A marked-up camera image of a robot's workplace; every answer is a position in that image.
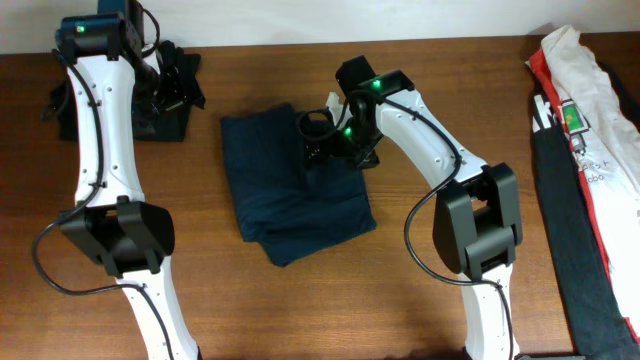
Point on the white and red shirt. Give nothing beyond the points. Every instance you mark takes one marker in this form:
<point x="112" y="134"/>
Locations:
<point x="604" y="144"/>

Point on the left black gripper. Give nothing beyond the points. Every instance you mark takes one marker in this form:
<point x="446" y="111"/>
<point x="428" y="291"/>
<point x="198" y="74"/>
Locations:
<point x="174" y="81"/>

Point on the folded black garment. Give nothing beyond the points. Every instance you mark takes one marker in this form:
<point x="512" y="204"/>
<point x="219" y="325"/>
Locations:
<point x="62" y="106"/>

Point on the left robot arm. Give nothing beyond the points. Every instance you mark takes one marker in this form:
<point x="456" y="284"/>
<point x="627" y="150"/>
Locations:
<point x="124" y="88"/>

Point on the dark grey garment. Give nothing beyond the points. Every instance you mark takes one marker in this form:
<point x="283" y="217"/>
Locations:
<point x="597" y="329"/>

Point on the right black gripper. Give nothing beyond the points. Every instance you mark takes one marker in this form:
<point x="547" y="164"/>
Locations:
<point x="366" y="155"/>

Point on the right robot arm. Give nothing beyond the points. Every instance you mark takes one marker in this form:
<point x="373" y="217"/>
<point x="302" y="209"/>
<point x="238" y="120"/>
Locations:
<point x="477" y="220"/>

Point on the navy blue shorts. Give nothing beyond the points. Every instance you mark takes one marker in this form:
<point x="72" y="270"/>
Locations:
<point x="290" y="209"/>

